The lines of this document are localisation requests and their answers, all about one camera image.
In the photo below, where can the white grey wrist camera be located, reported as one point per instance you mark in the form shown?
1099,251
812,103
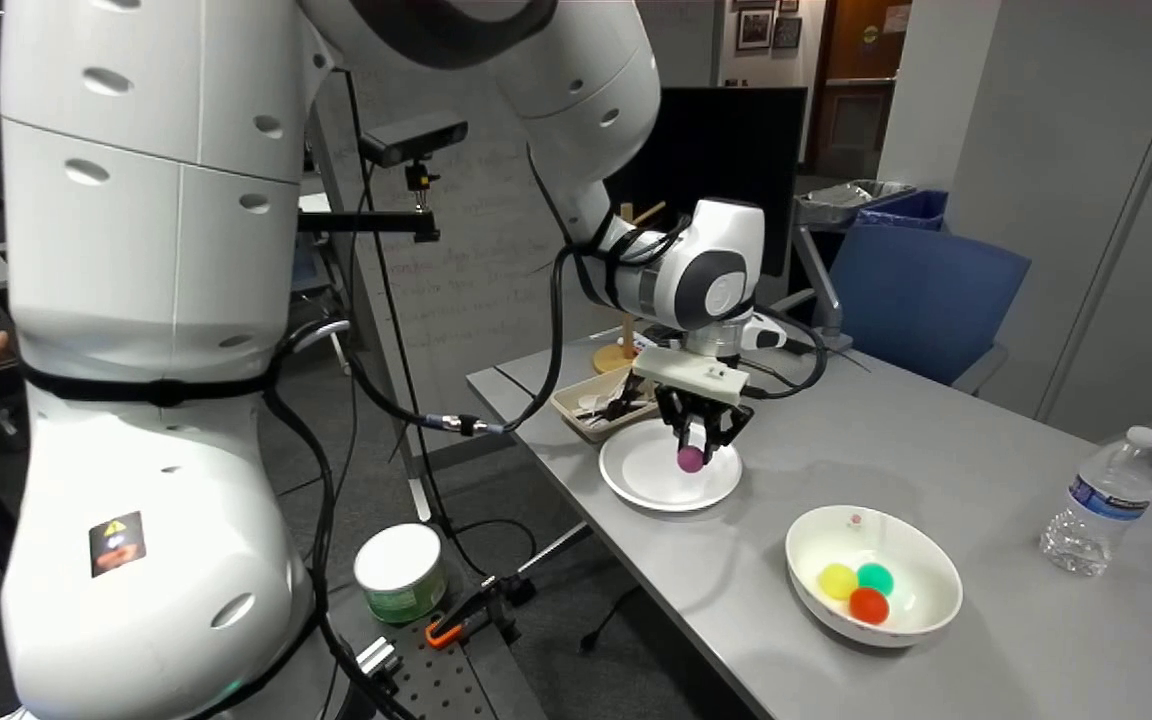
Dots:
761,335

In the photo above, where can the black tool in tray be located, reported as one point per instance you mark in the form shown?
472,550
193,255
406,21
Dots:
619,403

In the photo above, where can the orange ball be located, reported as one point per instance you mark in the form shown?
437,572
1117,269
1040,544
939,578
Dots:
870,607

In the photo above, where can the black exterior camera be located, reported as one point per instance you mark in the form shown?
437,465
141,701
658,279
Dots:
409,140

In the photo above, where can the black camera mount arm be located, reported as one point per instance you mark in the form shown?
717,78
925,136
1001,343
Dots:
370,226

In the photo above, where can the yellow ball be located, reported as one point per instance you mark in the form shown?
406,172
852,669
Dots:
837,581

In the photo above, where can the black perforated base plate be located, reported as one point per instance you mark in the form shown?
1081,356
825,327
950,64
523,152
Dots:
458,686

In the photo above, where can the white green tub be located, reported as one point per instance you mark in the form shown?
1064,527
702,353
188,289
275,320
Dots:
402,572

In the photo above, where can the orange black clamp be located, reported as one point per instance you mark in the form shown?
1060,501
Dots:
450,629

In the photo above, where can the beige shallow tray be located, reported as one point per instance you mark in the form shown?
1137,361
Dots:
583,406

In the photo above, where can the blue plastic bin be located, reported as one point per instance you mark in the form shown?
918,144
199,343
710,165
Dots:
910,208

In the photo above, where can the grey aluminium post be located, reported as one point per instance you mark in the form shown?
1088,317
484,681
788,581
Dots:
350,304

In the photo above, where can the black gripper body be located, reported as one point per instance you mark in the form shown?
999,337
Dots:
710,406

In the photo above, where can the white wrist camera mount plate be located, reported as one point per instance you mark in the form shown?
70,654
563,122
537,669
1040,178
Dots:
690,374

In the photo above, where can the grey monitor stand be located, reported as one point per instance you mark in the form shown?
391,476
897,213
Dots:
817,285

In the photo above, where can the clear plastic water bottle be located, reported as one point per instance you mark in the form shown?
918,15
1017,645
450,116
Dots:
1099,501

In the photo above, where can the blue office chair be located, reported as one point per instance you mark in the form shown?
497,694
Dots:
931,303

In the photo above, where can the white bowl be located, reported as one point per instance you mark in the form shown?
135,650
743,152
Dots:
922,607

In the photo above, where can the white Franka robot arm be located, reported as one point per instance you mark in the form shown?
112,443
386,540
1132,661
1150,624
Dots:
137,403

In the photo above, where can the green ball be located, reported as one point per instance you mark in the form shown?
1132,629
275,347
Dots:
878,578

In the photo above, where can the purple ball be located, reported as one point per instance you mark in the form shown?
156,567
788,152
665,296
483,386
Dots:
693,458

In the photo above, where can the wooden mug tree stand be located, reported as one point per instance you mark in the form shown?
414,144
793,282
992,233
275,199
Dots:
615,356

